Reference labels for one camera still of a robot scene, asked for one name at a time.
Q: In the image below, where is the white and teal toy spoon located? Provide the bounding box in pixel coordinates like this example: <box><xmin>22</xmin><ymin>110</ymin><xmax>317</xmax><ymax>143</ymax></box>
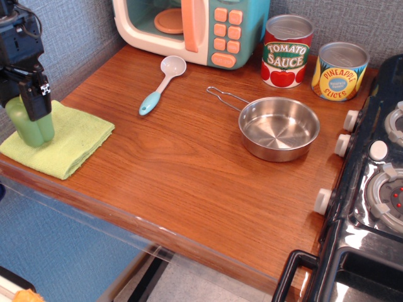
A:
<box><xmin>139</xmin><ymin>55</ymin><xmax>187</xmax><ymax>116</ymax></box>

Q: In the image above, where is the white stove knob top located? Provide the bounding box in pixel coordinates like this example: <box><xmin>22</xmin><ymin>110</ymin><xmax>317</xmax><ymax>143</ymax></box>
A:
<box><xmin>343</xmin><ymin>110</ymin><xmax>360</xmax><ymax>132</ymax></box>

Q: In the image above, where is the orange object bottom left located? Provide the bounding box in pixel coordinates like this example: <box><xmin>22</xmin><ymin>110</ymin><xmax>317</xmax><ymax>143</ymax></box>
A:
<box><xmin>12</xmin><ymin>289</ymin><xmax>45</xmax><ymax>302</ymax></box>

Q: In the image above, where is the white stove knob bottom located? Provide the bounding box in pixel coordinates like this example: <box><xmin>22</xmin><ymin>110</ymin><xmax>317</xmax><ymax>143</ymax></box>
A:
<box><xmin>314</xmin><ymin>188</ymin><xmax>332</xmax><ymax>215</ymax></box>

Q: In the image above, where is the small steel pan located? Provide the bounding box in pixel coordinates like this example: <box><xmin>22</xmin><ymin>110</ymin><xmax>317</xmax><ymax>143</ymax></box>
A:
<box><xmin>207</xmin><ymin>86</ymin><xmax>321</xmax><ymax>163</ymax></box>

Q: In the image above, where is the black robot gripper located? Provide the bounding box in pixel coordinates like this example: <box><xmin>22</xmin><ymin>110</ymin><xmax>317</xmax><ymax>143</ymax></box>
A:
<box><xmin>0</xmin><ymin>1</ymin><xmax>52</xmax><ymax>121</ymax></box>

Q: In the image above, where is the tomato sauce can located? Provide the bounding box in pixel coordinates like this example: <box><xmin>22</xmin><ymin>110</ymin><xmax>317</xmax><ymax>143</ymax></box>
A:
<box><xmin>261</xmin><ymin>14</ymin><xmax>314</xmax><ymax>88</ymax></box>

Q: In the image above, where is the pineapple slices can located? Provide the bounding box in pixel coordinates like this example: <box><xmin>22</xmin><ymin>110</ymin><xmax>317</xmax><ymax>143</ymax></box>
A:
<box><xmin>311</xmin><ymin>42</ymin><xmax>370</xmax><ymax>102</ymax></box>

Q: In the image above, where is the green folded rag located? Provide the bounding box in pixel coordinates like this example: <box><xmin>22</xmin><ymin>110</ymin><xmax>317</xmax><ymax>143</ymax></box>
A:
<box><xmin>1</xmin><ymin>101</ymin><xmax>115</xmax><ymax>180</ymax></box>

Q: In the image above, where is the teal toy microwave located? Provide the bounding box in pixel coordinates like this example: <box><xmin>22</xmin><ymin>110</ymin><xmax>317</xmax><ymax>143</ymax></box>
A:
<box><xmin>113</xmin><ymin>1</ymin><xmax>270</xmax><ymax>70</ymax></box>

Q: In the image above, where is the green toy bell pepper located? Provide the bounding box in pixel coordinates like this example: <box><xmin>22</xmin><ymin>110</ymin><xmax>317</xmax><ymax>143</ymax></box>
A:
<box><xmin>5</xmin><ymin>97</ymin><xmax>55</xmax><ymax>147</ymax></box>

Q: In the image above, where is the black toy stove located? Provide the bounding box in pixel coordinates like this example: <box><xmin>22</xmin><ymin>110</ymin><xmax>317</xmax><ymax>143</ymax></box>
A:
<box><xmin>273</xmin><ymin>55</ymin><xmax>402</xmax><ymax>301</ymax></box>

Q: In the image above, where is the white stove knob middle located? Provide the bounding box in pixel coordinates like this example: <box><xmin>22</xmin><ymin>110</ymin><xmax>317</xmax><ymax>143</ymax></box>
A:
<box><xmin>334</xmin><ymin>134</ymin><xmax>351</xmax><ymax>157</ymax></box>

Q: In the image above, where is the white stove knob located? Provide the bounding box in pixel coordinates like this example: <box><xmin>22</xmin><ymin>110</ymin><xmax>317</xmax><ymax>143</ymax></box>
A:
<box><xmin>314</xmin><ymin>188</ymin><xmax>332</xmax><ymax>215</ymax></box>
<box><xmin>334</xmin><ymin>134</ymin><xmax>351</xmax><ymax>157</ymax></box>
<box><xmin>343</xmin><ymin>110</ymin><xmax>360</xmax><ymax>132</ymax></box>

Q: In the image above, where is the orange microwave turntable plate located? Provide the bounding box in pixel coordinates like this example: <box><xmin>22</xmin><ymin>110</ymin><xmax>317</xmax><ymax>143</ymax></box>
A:
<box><xmin>154</xmin><ymin>8</ymin><xmax>183</xmax><ymax>35</ymax></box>

